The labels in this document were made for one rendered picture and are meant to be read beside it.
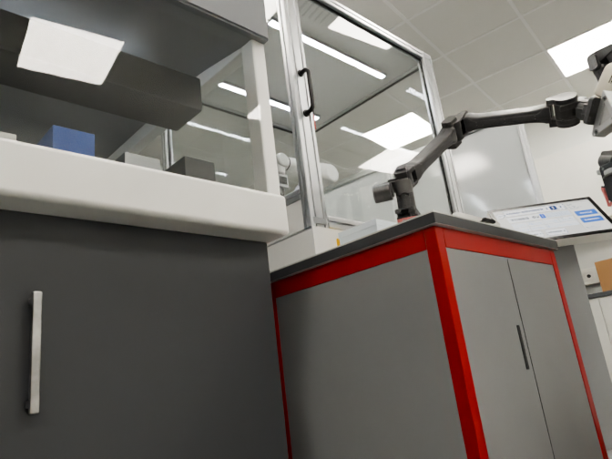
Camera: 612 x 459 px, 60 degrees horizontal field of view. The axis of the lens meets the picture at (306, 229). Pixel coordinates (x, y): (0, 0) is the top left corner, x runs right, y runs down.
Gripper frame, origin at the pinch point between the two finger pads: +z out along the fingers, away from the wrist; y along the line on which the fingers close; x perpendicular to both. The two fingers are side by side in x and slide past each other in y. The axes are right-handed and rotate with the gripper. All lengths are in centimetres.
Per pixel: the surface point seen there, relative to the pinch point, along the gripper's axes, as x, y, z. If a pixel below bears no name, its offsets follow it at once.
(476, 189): 16, -199, -78
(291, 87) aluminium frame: -32, 8, -62
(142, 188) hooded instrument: -37, 83, 1
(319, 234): -28.9, 5.1, -6.7
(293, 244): -39.0, 3.5, -5.7
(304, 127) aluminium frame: -29, 6, -46
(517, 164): 44, -190, -86
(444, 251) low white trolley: 15, 52, 18
